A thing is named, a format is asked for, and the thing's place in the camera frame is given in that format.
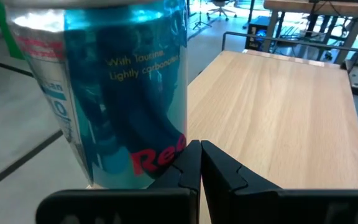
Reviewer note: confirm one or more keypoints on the black computer box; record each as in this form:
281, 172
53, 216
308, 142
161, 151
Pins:
258, 34

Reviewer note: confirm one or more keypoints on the long wooden table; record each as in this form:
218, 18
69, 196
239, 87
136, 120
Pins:
322, 7

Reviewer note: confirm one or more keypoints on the blue silver Red Bull can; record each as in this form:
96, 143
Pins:
120, 93

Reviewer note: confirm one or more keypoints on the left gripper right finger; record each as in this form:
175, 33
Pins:
259, 205

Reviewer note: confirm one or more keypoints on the black office swivel chair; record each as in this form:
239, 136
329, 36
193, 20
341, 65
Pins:
221, 7

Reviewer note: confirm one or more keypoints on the black tripod stand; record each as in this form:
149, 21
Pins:
201, 18

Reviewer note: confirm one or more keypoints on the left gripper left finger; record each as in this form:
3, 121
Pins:
166, 205

